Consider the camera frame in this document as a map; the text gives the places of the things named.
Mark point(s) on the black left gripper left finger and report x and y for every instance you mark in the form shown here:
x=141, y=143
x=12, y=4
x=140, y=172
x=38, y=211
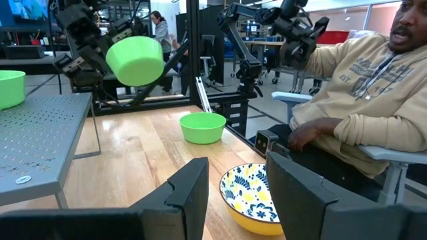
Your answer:
x=183, y=206

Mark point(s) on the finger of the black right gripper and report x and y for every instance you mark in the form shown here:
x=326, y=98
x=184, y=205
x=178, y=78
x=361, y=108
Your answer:
x=95, y=58

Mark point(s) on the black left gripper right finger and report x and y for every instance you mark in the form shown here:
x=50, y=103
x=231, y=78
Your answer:
x=297, y=206

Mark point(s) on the green plastic mini bowl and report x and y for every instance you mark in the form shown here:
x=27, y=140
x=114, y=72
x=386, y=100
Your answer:
x=136, y=60
x=11, y=90
x=201, y=131

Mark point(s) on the yellow bowl blue floral inside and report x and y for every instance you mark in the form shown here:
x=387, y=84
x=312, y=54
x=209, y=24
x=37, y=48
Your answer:
x=247, y=196

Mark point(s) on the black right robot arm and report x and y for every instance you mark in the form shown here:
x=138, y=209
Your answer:
x=78, y=20

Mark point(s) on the person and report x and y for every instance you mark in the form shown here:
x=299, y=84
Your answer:
x=162, y=33
x=383, y=100

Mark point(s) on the grey perforated metal table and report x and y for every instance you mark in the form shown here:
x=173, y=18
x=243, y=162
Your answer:
x=40, y=133

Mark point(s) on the black drawer cabinet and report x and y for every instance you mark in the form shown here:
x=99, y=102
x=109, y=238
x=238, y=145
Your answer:
x=235, y=116

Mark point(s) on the light grey chair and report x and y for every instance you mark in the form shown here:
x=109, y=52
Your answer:
x=393, y=156

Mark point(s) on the black office chair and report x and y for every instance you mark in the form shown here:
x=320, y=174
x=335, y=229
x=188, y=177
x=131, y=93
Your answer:
x=207, y=46

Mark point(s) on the silver metal bar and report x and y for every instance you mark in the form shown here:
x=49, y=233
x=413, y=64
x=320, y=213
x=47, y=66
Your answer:
x=203, y=95

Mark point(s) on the black table-edge camera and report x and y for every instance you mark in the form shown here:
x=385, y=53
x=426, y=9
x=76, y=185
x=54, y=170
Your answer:
x=265, y=141

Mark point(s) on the wall monitor screen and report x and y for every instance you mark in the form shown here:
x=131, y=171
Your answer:
x=23, y=10

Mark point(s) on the black aluminium frame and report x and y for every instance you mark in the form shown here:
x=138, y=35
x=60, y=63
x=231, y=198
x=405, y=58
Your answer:
x=193, y=50

